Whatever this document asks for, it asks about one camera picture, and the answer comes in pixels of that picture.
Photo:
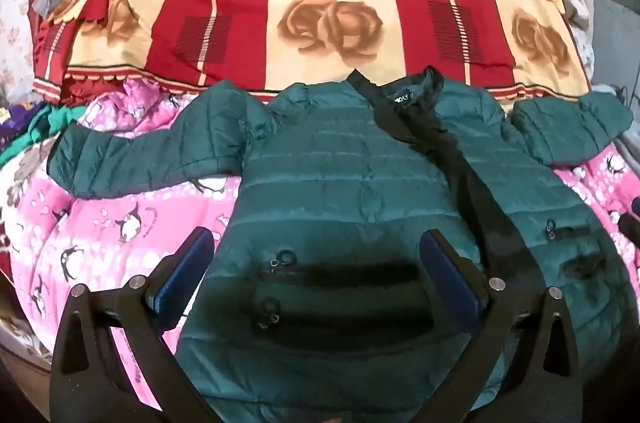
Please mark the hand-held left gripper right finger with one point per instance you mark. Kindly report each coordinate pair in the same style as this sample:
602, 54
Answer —
446, 274

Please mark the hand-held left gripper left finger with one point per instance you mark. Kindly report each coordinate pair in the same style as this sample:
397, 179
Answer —
187, 264

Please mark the green puffer jacket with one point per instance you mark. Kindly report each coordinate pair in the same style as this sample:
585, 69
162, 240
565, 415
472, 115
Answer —
325, 183

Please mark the green and purple clothes pile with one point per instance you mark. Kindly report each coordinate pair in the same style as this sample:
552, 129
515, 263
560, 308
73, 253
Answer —
30, 128

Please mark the pink penguin print blanket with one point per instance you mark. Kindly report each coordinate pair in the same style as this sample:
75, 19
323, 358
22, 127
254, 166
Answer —
100, 223

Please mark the red yellow rose print quilt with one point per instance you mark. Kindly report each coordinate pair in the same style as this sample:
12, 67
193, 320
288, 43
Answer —
325, 18

